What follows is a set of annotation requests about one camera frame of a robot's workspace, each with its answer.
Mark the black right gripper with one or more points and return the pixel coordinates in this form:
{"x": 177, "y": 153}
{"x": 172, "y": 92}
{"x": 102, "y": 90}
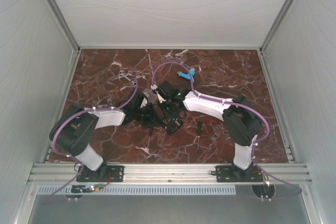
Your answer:
{"x": 166, "y": 115}

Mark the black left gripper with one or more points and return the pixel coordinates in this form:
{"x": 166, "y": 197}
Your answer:
{"x": 154, "y": 120}

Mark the black fuse box base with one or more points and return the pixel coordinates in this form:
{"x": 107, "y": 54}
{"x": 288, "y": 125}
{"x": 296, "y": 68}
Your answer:
{"x": 172, "y": 125}

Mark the clear plastic fuse box lid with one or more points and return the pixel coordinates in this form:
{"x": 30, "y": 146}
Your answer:
{"x": 151, "y": 97}

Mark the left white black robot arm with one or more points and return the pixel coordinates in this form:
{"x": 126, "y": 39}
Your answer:
{"x": 74, "y": 130}

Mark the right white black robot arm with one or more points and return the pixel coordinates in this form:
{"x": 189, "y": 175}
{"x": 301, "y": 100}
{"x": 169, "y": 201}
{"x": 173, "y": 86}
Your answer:
{"x": 242, "y": 122}

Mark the blue glue gun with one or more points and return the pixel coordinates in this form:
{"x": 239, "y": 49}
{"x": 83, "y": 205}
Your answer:
{"x": 188, "y": 75}

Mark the silver ratchet wrench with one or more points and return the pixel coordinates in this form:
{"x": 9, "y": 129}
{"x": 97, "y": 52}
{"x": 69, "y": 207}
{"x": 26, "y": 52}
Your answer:
{"x": 131, "y": 80}

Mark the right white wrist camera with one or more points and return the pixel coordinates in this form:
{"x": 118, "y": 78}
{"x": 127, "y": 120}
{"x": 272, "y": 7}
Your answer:
{"x": 161, "y": 95}

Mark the yellow black handle screwdriver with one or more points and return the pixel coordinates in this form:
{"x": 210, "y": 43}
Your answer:
{"x": 199, "y": 130}

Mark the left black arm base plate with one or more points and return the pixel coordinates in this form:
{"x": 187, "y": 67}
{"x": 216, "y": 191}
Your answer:
{"x": 105, "y": 173}

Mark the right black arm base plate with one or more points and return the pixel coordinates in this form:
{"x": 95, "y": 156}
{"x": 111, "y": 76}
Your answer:
{"x": 234, "y": 174}

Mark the aluminium front rail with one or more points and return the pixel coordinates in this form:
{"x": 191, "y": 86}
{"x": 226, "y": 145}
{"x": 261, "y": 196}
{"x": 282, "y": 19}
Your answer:
{"x": 165, "y": 174}

